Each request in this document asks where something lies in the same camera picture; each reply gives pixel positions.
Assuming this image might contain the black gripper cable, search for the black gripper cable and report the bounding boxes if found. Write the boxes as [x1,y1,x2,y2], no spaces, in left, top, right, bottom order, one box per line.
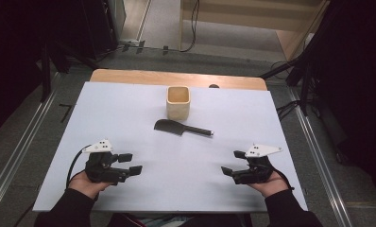
[270,168,295,192]
[65,145,93,190]

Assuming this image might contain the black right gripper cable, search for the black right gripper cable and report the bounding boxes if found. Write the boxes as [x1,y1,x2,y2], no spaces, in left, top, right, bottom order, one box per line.
[270,168,295,192]

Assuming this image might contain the black stand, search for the black stand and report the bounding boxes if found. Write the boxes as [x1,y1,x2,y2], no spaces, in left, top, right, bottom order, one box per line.
[39,31,99,103]
[260,46,322,117]

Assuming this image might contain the wooden table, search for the wooden table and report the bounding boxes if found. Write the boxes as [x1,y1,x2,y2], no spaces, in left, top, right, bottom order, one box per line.
[90,69,268,92]

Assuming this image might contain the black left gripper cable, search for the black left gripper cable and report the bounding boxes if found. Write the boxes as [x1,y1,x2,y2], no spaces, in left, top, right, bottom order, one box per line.
[65,145,93,190]

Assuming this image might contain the person's left hand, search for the person's left hand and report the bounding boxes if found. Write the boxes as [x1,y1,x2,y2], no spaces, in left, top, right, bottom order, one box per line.
[67,171,113,201]

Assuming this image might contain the metal floor rail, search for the metal floor rail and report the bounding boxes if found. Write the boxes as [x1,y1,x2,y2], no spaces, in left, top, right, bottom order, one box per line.
[288,88,354,227]
[0,72,63,217]

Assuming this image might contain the white board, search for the white board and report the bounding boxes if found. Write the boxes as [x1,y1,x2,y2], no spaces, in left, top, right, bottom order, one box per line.
[32,81,309,213]

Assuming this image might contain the person's right hand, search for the person's right hand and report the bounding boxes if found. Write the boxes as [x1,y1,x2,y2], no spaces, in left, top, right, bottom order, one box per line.
[248,169,289,199]

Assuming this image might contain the beige square cup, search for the beige square cup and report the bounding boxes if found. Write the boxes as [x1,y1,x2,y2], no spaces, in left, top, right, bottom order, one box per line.
[165,85,191,122]

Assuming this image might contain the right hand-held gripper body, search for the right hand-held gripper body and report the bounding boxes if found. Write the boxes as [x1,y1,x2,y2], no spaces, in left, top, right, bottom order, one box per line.
[232,144,283,185]

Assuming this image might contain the black hanging cable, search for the black hanging cable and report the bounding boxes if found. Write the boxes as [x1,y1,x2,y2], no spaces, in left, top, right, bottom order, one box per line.
[179,0,200,53]

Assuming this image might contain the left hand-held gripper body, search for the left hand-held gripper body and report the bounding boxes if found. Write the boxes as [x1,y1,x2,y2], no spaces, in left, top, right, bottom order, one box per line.
[81,139,120,185]

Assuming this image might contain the wooden shelf unit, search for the wooden shelf unit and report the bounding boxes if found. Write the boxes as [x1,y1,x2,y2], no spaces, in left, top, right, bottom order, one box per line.
[179,0,331,61]

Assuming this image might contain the black floor cables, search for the black floor cables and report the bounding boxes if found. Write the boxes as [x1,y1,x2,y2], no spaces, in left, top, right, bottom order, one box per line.
[275,99,303,121]

